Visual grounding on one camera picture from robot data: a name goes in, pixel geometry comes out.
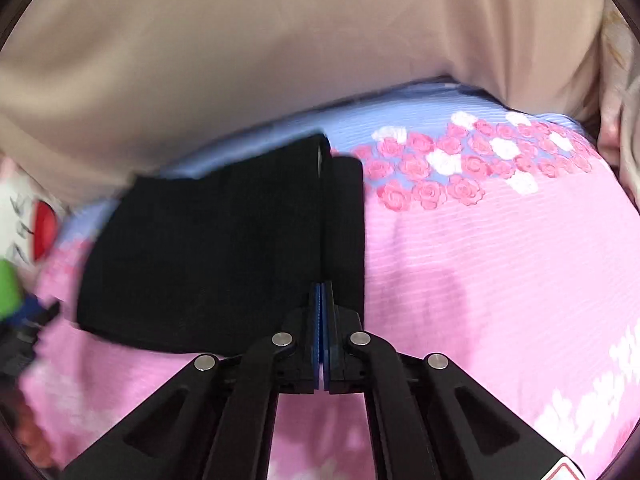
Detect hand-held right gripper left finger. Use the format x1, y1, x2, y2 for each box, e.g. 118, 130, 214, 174
62, 280, 324, 480

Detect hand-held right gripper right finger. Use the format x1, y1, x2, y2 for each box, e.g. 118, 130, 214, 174
322, 280, 587, 480

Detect black pants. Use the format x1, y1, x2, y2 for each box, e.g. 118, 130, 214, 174
76, 132, 367, 356

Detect white cartoon print pillow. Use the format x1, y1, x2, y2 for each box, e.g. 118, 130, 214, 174
0, 157, 68, 267

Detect pink floral bed sheet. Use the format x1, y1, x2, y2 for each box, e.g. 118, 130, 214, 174
20, 82, 640, 480

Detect beige quilt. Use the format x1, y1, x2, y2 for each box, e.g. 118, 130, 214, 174
0, 0, 623, 211

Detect pale floral cloth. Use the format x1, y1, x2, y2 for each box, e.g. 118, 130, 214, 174
595, 0, 640, 188

